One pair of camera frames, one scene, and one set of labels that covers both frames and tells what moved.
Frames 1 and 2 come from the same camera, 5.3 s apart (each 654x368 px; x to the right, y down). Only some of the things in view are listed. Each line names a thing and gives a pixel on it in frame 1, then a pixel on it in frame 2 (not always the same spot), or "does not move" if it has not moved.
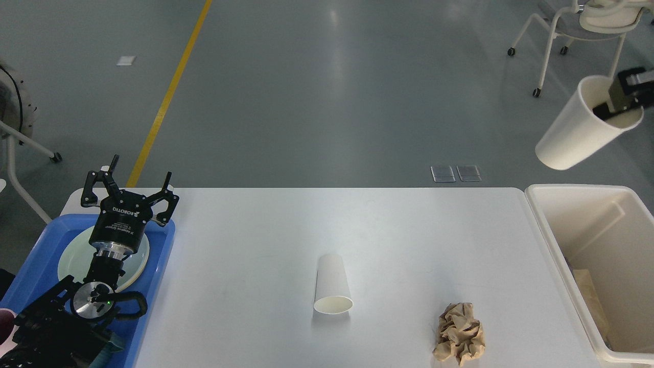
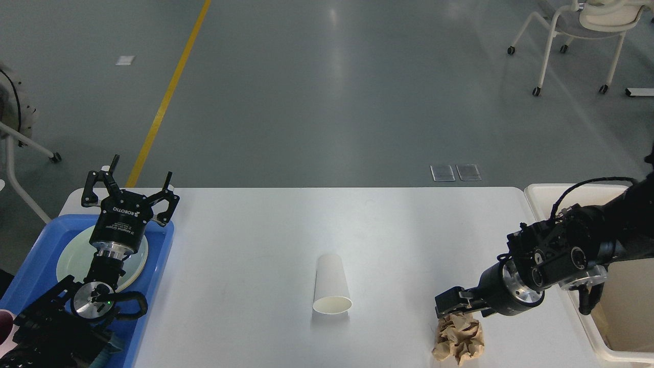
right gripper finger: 643,92 to 498,289
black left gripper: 119,229 does not move
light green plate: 76,254 does not move
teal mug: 115,348 does not move
